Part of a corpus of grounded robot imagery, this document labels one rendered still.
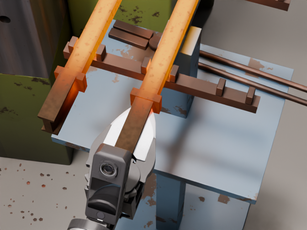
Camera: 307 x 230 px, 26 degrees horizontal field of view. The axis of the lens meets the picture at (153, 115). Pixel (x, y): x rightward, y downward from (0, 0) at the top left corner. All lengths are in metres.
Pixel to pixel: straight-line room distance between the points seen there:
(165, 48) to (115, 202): 0.27
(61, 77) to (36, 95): 0.67
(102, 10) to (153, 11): 0.56
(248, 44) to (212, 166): 1.04
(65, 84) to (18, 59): 0.56
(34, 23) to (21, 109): 0.38
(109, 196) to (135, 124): 0.13
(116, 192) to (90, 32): 0.29
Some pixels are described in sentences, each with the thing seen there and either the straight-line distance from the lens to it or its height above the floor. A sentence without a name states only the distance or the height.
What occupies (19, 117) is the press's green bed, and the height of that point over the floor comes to 0.27.
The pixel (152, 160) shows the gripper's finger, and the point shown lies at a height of 0.94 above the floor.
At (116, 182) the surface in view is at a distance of 0.86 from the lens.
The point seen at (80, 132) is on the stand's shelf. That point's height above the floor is 0.67.
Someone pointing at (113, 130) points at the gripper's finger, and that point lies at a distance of 0.96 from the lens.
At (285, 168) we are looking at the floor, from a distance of 2.01.
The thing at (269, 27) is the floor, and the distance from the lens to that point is 2.28.
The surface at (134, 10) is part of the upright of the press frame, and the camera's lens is 1.64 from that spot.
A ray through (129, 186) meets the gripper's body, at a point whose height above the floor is 0.94.
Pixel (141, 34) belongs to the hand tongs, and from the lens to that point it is 1.37.
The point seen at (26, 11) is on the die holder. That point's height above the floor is 0.72.
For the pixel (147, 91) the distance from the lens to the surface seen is 0.99.
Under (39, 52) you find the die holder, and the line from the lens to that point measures 1.50.
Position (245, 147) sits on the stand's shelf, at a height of 0.67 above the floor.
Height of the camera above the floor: 1.78
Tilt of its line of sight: 60 degrees down
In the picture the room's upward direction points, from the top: straight up
